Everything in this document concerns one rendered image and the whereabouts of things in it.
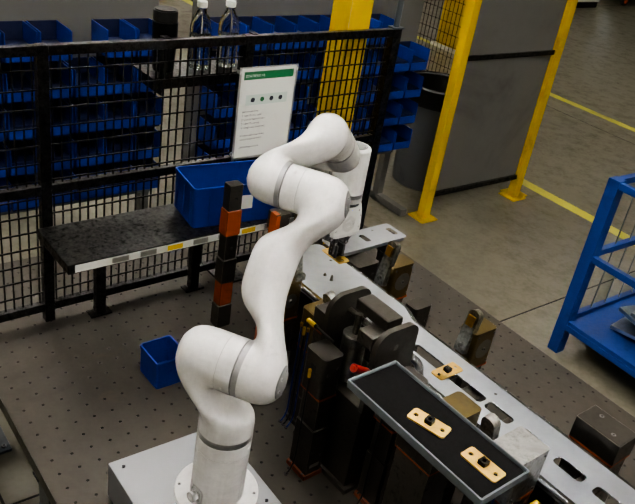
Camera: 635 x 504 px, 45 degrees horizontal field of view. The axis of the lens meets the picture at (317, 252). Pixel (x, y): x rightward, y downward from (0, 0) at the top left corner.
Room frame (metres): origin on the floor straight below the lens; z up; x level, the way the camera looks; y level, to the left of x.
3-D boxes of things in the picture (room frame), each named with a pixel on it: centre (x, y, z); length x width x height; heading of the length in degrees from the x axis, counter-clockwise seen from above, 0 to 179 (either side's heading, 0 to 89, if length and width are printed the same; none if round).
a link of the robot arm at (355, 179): (1.90, -0.05, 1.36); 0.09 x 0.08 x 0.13; 76
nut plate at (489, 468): (1.08, -0.37, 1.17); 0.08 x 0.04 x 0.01; 45
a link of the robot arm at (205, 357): (1.25, 0.16, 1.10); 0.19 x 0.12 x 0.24; 75
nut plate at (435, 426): (1.17, -0.27, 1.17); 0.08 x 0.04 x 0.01; 57
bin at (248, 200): (2.16, 0.30, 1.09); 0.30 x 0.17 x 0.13; 124
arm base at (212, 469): (1.24, 0.13, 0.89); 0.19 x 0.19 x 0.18
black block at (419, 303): (1.88, -0.32, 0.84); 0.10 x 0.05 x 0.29; 133
